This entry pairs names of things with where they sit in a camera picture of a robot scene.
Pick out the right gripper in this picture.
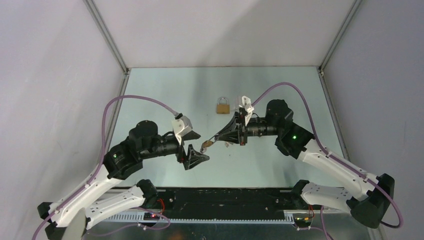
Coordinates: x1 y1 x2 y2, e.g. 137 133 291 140
214 112 281 147

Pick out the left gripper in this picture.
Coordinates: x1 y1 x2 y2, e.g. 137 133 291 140
140 130 210 169

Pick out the large brass padlock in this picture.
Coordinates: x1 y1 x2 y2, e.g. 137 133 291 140
215 97 231 115

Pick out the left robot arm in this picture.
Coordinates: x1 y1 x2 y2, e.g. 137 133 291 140
37 116 210 240

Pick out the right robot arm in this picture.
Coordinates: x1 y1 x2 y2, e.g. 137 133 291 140
214 99 395 229

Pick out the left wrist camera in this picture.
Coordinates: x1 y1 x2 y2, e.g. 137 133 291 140
171 113 193 146

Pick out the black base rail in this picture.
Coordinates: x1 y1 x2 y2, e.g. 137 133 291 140
154 187 320 221

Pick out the left aluminium frame post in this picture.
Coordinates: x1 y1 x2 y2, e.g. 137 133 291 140
83 0 129 74

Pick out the aluminium frame post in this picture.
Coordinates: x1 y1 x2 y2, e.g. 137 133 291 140
318 0 364 77
83 0 129 74

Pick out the right aluminium frame post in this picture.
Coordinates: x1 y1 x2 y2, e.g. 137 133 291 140
318 0 364 77

